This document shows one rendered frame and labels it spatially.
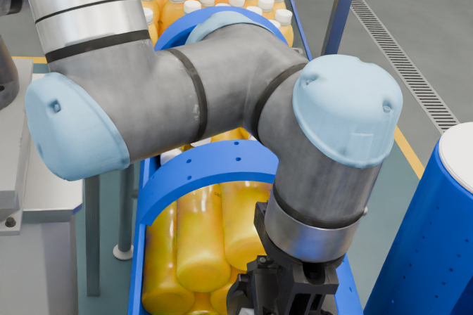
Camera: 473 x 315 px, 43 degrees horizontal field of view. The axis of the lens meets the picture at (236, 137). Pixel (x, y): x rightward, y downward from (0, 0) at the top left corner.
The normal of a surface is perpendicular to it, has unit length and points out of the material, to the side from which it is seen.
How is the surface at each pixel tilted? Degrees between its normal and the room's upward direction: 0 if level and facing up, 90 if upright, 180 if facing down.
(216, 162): 19
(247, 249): 91
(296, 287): 90
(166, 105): 59
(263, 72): 36
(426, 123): 0
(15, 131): 0
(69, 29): 66
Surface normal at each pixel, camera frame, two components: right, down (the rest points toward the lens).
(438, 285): -0.61, 0.41
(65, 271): 0.82, 0.44
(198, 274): 0.10, 0.62
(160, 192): -0.70, -0.53
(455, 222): -0.76, 0.30
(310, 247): -0.15, 0.59
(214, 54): 0.25, -0.67
